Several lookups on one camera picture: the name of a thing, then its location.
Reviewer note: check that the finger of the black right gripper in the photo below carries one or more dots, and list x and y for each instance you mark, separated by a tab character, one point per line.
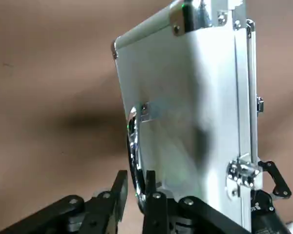
282	182

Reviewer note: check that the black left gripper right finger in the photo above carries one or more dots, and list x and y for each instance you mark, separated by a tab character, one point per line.
161	214

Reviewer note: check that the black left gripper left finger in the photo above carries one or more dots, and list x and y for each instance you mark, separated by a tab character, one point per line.
100	209

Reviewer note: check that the silver aluminium first-aid case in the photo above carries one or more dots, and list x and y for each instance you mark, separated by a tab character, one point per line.
185	97

